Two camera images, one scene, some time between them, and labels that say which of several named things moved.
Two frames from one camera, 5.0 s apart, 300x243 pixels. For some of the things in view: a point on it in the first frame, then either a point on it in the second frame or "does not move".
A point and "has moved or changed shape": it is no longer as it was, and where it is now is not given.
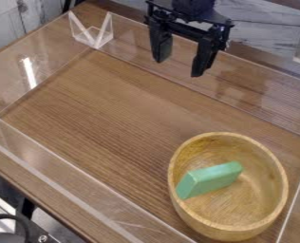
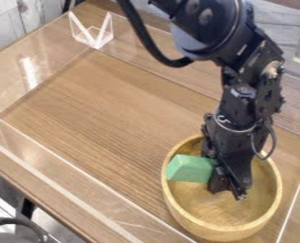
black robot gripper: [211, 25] -> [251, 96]
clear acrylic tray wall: [94, 211] does not move
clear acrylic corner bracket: [91, 36] does not move
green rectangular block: [207, 178] has moved or changed shape
